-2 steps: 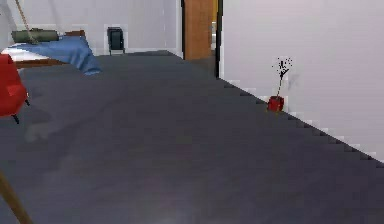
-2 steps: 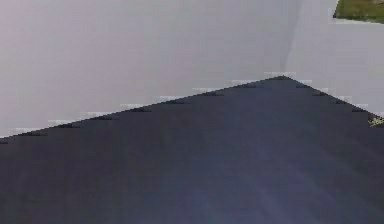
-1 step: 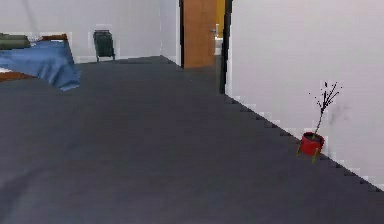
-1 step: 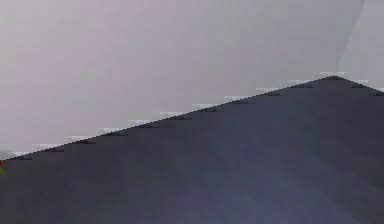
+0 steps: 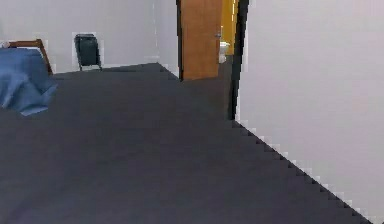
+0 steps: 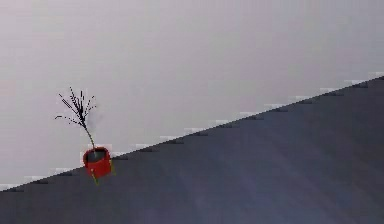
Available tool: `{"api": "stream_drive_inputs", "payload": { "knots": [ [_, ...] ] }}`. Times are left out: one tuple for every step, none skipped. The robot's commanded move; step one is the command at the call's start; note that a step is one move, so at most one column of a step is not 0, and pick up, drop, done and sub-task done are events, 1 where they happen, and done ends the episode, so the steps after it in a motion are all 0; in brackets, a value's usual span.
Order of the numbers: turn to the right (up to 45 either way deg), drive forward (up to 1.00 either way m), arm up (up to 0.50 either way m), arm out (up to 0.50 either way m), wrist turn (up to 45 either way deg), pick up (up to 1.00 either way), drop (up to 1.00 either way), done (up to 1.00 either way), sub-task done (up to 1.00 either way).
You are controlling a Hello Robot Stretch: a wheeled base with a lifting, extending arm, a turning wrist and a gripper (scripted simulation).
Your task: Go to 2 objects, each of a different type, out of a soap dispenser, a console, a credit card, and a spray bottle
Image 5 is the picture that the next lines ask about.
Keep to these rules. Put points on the white toilet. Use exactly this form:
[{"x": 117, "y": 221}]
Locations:
[{"x": 222, "y": 51}]

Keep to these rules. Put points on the brown wooden room door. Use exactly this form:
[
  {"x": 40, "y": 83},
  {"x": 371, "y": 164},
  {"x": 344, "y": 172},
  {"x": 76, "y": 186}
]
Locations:
[{"x": 200, "y": 40}]

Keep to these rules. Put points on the black waste bin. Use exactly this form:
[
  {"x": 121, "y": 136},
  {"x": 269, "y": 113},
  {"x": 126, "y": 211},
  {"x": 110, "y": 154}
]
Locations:
[{"x": 87, "y": 50}]

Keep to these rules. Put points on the wooden bed with blue blanket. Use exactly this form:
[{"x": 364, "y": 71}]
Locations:
[{"x": 20, "y": 76}]

